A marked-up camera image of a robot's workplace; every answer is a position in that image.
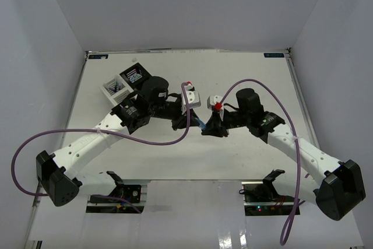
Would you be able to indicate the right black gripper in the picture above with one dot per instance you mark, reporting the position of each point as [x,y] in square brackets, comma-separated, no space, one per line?
[215,126]

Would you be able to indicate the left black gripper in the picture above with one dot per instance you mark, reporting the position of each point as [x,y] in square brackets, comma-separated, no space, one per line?
[181,122]

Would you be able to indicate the blue small highlighter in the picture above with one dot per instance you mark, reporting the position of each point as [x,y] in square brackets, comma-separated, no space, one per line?
[202,125]

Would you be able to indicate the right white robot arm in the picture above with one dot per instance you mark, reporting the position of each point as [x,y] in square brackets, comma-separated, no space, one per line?
[334,186]

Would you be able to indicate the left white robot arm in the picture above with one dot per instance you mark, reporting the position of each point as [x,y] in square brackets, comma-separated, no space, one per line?
[60,173]

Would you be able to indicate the black mesh pen holder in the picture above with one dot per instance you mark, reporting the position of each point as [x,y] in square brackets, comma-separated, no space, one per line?
[134,74]

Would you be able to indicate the white slotted pen holder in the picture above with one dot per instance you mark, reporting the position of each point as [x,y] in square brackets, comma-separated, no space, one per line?
[114,98]

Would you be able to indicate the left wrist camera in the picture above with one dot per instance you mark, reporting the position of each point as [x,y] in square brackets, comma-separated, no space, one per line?
[189,96]

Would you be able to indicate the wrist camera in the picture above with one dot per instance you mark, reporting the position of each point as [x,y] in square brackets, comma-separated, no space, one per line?
[189,96]
[214,103]

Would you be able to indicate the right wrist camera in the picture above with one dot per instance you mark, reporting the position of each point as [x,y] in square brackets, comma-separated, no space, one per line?
[214,103]

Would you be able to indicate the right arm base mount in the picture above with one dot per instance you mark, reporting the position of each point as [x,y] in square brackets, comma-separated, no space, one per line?
[259,203]

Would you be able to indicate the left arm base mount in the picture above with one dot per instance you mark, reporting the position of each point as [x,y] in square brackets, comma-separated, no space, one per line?
[129,200]

